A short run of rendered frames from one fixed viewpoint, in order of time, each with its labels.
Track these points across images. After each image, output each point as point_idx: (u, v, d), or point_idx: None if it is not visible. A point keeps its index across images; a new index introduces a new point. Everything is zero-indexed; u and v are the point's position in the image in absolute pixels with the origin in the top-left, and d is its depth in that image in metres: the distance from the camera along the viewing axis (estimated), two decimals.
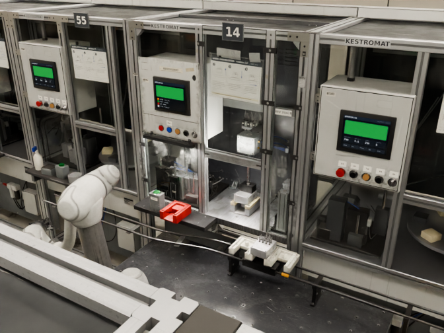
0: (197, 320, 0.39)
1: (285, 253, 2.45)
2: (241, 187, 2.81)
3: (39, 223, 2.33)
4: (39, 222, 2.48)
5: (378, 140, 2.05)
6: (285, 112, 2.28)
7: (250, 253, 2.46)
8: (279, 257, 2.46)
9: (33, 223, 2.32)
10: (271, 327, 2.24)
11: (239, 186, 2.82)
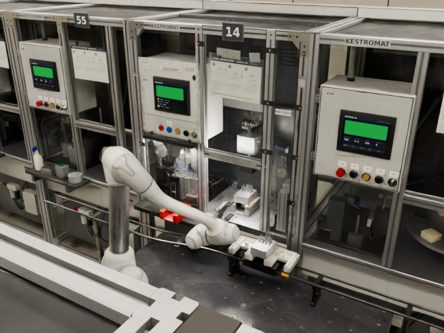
0: (197, 320, 0.39)
1: (285, 253, 2.45)
2: (242, 168, 2.76)
3: None
4: (224, 209, 2.56)
5: (378, 140, 2.05)
6: (285, 112, 2.28)
7: (250, 253, 2.46)
8: (279, 257, 2.46)
9: None
10: (271, 327, 2.24)
11: (240, 167, 2.77)
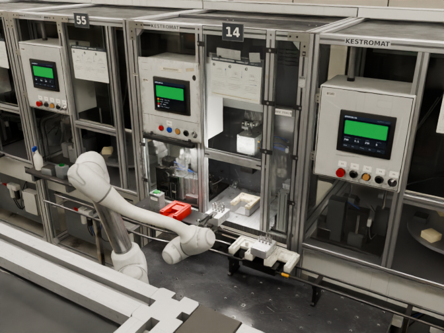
0: (197, 320, 0.39)
1: (285, 253, 2.45)
2: (242, 168, 2.76)
3: None
4: (205, 221, 2.42)
5: (378, 140, 2.05)
6: (285, 112, 2.28)
7: (250, 253, 2.46)
8: (279, 257, 2.46)
9: None
10: (271, 327, 2.24)
11: (240, 167, 2.77)
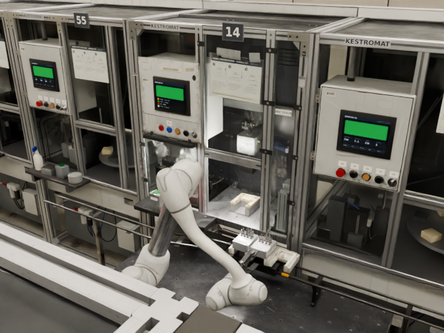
0: (197, 320, 0.39)
1: (285, 253, 2.45)
2: (242, 168, 2.76)
3: None
4: (248, 261, 2.29)
5: (378, 140, 2.05)
6: (285, 112, 2.28)
7: None
8: (279, 257, 2.46)
9: None
10: (271, 327, 2.24)
11: (240, 167, 2.77)
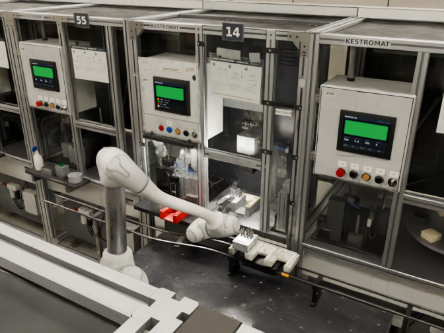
0: (197, 320, 0.39)
1: (285, 253, 2.45)
2: (242, 168, 2.76)
3: None
4: (224, 204, 2.57)
5: (378, 140, 2.05)
6: (285, 112, 2.28)
7: (250, 253, 2.46)
8: (279, 257, 2.46)
9: None
10: (271, 327, 2.24)
11: (240, 167, 2.77)
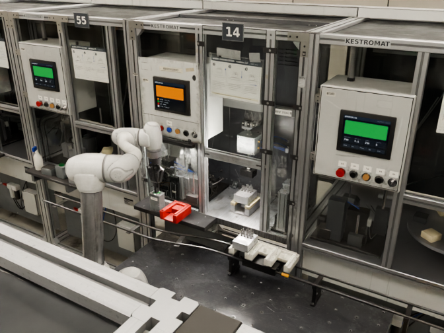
0: (197, 320, 0.39)
1: (285, 253, 2.45)
2: (242, 172, 2.77)
3: None
4: (154, 174, 2.78)
5: (378, 140, 2.05)
6: (285, 112, 2.28)
7: (250, 253, 2.46)
8: (279, 257, 2.46)
9: None
10: (271, 327, 2.24)
11: (240, 171, 2.78)
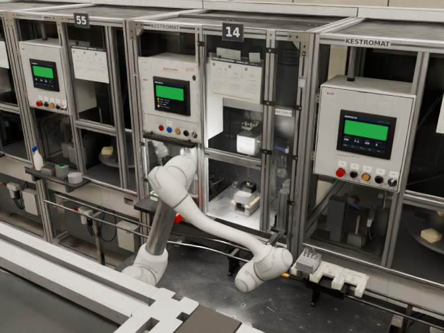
0: (197, 320, 0.39)
1: (354, 275, 2.28)
2: (241, 187, 2.81)
3: None
4: (275, 243, 2.24)
5: (378, 140, 2.05)
6: (285, 112, 2.28)
7: (315, 275, 2.29)
8: (347, 279, 2.29)
9: None
10: (271, 327, 2.24)
11: (239, 186, 2.82)
